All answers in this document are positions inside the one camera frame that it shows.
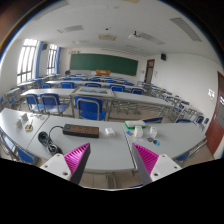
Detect framed picture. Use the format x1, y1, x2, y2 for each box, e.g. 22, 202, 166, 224
70, 85, 115, 99

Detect blue classroom chairs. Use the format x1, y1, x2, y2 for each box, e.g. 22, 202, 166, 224
0, 73, 211, 165

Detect dark red framed door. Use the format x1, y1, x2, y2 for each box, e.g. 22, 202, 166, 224
143, 59, 156, 84

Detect orange lectern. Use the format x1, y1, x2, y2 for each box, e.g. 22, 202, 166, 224
95, 69, 111, 76

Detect ceiling light panels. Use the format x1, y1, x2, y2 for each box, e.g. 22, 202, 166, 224
56, 17, 203, 51

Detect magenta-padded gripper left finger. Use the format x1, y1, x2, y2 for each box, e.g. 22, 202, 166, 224
39, 142, 92, 185

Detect green chalkboard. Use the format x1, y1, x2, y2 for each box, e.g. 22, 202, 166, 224
69, 53, 139, 77

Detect black power strip cable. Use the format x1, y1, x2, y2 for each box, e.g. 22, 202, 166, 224
37, 125, 64, 156

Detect white box with yellow mark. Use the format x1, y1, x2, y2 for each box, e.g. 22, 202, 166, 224
133, 125, 144, 138

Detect small white card stand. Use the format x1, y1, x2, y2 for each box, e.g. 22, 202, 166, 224
20, 112, 30, 124

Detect narrow window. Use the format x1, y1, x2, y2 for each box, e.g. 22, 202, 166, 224
46, 43, 58, 75

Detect green and white pack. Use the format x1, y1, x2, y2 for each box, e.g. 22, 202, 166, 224
124, 119, 147, 130

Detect ceiling air conditioner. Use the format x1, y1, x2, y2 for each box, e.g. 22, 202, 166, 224
98, 33, 118, 42

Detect red brown side door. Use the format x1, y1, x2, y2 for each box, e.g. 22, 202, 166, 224
204, 71, 224, 156

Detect small dark items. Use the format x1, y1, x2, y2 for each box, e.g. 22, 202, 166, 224
146, 137, 161, 147

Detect grey classroom desks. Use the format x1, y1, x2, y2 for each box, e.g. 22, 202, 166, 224
4, 73, 204, 123

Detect ceiling projector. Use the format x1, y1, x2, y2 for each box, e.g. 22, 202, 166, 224
128, 30, 141, 39

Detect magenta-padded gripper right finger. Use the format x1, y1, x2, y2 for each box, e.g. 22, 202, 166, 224
130, 143, 183, 186

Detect large window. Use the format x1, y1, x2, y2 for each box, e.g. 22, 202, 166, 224
17, 38, 38, 84

